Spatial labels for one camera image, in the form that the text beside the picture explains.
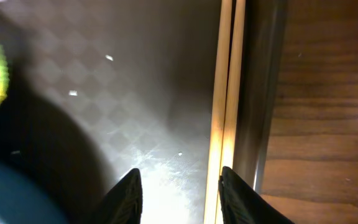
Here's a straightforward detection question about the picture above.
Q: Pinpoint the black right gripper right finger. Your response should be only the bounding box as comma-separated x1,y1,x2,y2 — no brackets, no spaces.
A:
219,166,294,224

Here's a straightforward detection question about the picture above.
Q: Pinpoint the dark blue plate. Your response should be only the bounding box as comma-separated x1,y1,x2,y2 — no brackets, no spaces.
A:
0,162,68,224

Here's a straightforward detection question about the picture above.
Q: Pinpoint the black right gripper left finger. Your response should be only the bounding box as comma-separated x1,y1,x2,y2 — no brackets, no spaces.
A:
90,168,142,224

